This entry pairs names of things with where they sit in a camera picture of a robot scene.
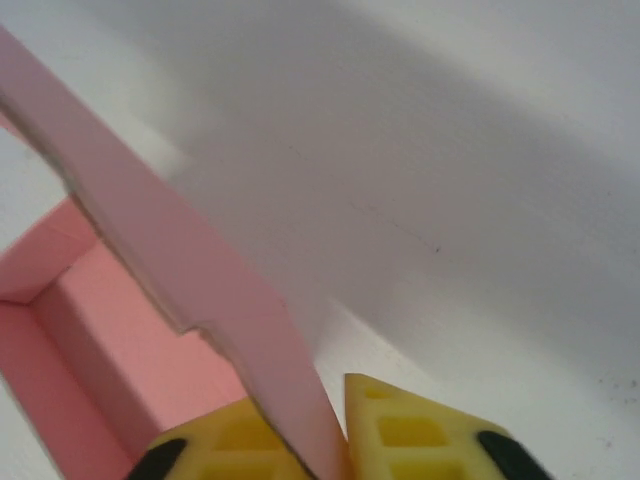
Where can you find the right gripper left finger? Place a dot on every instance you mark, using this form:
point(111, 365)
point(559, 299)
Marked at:
point(220, 440)

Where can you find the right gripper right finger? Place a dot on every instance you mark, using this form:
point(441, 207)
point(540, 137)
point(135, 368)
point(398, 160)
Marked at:
point(415, 430)

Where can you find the pink paper box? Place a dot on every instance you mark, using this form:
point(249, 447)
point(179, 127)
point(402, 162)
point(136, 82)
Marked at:
point(215, 280)

